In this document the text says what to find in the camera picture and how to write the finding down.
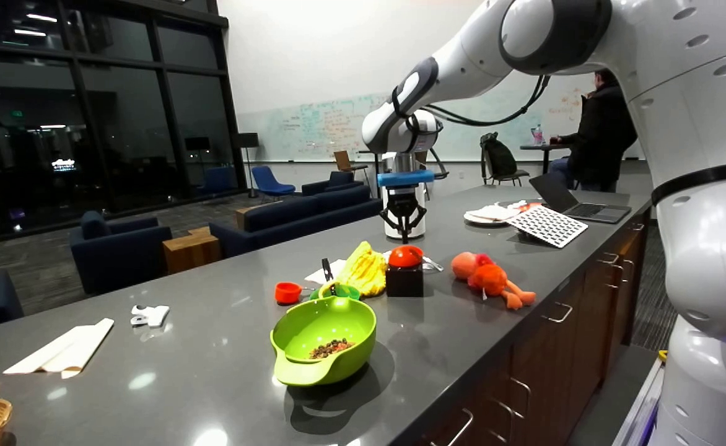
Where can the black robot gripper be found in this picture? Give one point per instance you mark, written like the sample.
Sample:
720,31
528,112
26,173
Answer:
403,215

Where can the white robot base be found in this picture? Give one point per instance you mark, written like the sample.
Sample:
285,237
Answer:
710,313

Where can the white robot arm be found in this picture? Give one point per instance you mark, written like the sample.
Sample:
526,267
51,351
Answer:
667,55

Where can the yellow plush toy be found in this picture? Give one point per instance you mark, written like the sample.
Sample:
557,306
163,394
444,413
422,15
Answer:
366,271

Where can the orange plush toy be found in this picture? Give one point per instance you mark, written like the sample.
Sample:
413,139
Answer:
484,275

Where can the orange ball on box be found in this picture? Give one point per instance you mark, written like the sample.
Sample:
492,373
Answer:
407,257

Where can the dark blue sofa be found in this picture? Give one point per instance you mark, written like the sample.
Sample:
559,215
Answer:
295,219

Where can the black box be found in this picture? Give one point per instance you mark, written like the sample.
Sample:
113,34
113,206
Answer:
406,280

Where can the white plate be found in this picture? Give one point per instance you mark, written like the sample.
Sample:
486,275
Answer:
490,217

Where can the white keyboard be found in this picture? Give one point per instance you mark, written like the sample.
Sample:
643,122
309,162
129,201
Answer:
549,227

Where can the blue lounge chair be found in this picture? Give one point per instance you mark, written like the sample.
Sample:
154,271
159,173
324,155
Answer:
269,185

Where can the small red cup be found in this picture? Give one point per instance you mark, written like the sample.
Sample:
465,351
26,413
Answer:
289,293

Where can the dark laptop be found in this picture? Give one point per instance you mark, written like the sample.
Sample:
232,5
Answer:
559,197

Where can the green plastic bowl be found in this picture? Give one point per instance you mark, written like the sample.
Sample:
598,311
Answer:
324,340

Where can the person in black jacket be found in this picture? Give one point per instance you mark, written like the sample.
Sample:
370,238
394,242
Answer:
598,145

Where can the wooden side table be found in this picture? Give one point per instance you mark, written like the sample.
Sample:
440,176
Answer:
195,249

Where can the brown cabinet drawers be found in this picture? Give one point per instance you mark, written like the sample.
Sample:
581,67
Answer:
541,386

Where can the crumpled white wrapper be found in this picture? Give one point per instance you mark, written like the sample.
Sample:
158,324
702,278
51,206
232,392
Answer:
149,316

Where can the dark blue armchair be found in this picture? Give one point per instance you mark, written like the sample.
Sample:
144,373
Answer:
109,257

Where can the white paper strips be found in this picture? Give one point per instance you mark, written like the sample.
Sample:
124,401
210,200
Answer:
66,356

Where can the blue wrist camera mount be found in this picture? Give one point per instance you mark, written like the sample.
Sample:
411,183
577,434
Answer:
407,180

